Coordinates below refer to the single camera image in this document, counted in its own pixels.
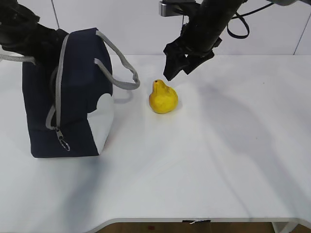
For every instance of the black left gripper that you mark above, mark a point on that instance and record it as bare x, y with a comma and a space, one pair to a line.
44, 44

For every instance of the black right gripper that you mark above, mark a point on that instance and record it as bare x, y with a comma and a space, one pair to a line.
199, 36

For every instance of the yellow pear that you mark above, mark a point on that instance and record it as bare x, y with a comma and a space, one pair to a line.
163, 99

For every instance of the navy blue lunch bag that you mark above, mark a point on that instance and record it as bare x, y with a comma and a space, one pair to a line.
69, 105

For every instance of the black tape on table edge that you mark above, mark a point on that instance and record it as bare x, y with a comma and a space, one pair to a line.
196, 221

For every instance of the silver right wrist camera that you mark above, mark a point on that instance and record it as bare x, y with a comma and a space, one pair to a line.
170, 8

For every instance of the white table leg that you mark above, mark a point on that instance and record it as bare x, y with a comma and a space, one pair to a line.
284, 227

